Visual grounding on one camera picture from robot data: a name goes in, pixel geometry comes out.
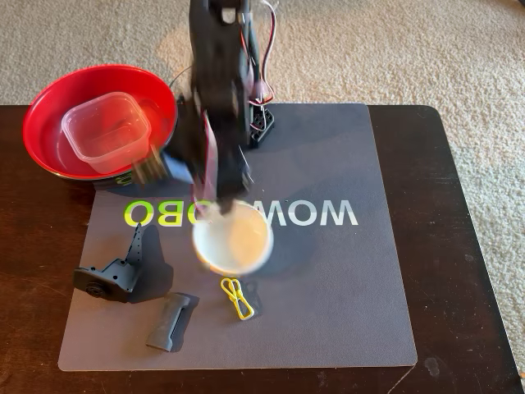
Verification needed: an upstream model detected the clear plastic container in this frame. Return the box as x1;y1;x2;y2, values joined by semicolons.
61;91;153;176

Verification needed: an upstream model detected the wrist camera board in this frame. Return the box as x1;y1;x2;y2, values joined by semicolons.
131;145;194;186

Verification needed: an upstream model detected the red white wrist servo cable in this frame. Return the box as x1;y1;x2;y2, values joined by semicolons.
200;110;221;202

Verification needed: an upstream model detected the black printed gripper jaw part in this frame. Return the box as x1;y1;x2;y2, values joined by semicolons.
72;222;145;305

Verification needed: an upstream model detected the gray printed handle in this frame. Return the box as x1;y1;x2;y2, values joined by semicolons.
145;292;192;353

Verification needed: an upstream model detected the small cream cup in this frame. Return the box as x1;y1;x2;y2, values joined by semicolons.
191;200;275;277

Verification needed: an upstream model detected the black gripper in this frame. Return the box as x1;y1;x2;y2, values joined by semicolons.
204;139;255;218

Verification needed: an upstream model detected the red white shoulder servo cable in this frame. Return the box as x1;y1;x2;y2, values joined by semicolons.
240;0;276;106

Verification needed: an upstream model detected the yellow wire clip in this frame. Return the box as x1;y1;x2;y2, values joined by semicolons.
220;277;256;321

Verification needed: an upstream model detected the red bowl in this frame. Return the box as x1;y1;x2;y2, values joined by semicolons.
22;64;180;184

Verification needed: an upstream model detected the grey WOWROBO mat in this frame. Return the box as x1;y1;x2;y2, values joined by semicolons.
57;102;418;373

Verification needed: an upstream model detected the black perforated arm base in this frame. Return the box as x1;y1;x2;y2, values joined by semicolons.
244;103;276;149

